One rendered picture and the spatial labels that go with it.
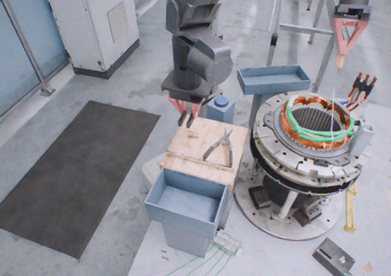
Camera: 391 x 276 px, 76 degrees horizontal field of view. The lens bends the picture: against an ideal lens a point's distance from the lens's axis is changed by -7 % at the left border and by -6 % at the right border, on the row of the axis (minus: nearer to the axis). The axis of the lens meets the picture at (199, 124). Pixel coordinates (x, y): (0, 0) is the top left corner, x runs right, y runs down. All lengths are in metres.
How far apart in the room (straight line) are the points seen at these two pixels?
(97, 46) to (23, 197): 1.48
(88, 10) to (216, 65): 2.27
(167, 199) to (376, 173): 0.83
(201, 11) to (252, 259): 0.70
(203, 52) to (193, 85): 0.11
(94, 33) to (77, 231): 1.74
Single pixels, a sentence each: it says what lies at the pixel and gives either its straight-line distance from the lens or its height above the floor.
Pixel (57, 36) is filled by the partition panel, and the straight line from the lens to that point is 3.10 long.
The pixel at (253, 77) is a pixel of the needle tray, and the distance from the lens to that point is 1.04.
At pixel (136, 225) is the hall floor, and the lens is 1.80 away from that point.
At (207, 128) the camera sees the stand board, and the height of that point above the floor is 1.06.
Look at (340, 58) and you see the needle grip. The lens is 0.66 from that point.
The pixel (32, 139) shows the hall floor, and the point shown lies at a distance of 2.58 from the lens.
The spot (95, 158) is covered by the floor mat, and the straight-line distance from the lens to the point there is 2.17.
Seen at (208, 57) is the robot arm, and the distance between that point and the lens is 0.44.
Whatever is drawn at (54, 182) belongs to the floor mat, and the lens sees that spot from 2.16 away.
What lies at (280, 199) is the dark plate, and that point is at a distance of 0.99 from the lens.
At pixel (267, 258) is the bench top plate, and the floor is 0.78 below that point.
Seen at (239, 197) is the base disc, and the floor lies 0.80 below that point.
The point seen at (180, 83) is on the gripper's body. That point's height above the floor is 1.29.
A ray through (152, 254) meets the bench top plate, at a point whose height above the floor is 0.78.
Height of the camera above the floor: 1.61
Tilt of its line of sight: 45 degrees down
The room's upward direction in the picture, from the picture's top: straight up
